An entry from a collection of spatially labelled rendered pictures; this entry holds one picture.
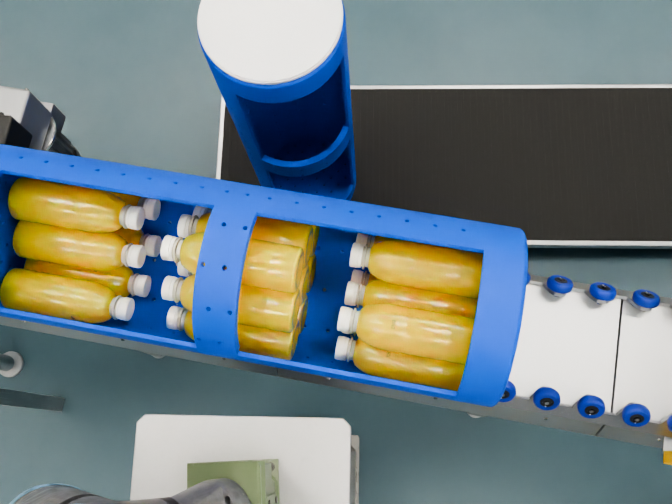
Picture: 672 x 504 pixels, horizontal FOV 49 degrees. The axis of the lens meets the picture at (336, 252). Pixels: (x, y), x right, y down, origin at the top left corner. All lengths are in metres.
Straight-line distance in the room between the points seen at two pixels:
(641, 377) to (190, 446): 0.78
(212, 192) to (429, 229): 0.33
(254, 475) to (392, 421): 1.31
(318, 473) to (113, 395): 1.37
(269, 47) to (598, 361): 0.83
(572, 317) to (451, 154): 1.01
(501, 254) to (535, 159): 1.25
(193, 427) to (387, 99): 1.46
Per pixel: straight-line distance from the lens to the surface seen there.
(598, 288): 1.37
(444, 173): 2.26
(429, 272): 1.14
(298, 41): 1.43
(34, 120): 1.76
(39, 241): 1.32
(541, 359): 1.37
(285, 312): 1.13
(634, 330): 1.42
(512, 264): 1.08
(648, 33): 2.79
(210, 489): 0.99
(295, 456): 1.11
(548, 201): 2.28
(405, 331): 1.12
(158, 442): 1.15
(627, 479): 2.37
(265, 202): 1.12
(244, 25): 1.46
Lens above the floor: 2.26
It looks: 75 degrees down
